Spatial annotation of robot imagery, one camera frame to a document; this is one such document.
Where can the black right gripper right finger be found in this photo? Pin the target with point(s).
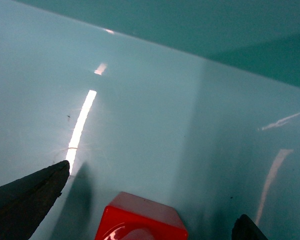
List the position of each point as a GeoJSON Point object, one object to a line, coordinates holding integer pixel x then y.
{"type": "Point", "coordinates": [245, 229]}

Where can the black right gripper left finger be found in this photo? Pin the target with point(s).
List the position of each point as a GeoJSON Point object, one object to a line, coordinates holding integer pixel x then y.
{"type": "Point", "coordinates": [25, 202]}

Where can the red block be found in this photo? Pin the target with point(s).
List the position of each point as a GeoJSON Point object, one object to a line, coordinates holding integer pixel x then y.
{"type": "Point", "coordinates": [131, 217]}

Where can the light teal plastic box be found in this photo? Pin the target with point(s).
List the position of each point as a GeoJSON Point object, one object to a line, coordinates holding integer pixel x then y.
{"type": "Point", "coordinates": [209, 140]}

